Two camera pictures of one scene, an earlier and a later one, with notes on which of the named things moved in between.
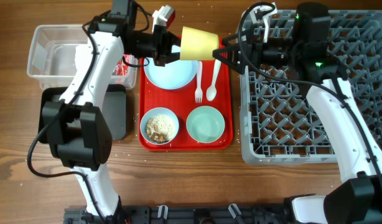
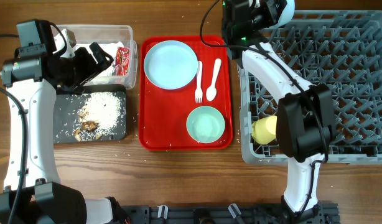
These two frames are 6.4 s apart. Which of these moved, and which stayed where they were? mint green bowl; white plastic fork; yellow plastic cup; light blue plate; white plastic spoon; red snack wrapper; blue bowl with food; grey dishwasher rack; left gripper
Moved: blue bowl with food; left gripper; yellow plastic cup
Stayed: white plastic spoon; light blue plate; mint green bowl; grey dishwasher rack; red snack wrapper; white plastic fork
